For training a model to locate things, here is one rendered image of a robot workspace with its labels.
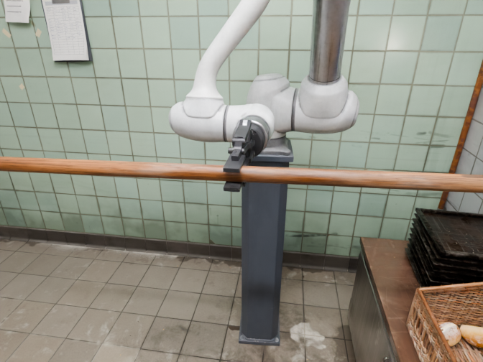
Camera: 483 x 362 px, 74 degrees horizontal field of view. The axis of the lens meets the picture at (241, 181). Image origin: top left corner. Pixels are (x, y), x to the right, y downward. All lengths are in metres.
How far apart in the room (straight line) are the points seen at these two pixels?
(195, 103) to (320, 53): 0.41
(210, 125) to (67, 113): 1.47
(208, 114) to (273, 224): 0.62
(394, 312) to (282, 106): 0.78
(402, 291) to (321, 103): 0.72
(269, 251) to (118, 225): 1.31
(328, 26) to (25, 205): 2.33
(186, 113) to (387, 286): 0.93
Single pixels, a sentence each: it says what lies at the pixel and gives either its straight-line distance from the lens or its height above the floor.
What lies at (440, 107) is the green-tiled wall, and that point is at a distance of 1.93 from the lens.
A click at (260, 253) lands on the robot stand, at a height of 0.55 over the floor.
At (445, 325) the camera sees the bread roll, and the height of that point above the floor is 0.65.
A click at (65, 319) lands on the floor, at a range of 2.12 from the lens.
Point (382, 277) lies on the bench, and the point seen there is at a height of 0.58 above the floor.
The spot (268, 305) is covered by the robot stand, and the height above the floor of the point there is 0.25.
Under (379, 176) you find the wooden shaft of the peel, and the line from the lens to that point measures 0.59.
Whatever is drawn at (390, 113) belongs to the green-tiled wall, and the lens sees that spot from 1.86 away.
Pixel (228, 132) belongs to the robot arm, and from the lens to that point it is 0.86.
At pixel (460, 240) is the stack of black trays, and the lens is 1.31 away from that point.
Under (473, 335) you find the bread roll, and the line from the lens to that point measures 1.20.
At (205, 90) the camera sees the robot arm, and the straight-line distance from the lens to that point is 0.89.
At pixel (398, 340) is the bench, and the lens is 1.17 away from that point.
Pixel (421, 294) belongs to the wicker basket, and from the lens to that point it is 1.10.
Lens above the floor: 1.42
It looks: 25 degrees down
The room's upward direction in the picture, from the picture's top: straight up
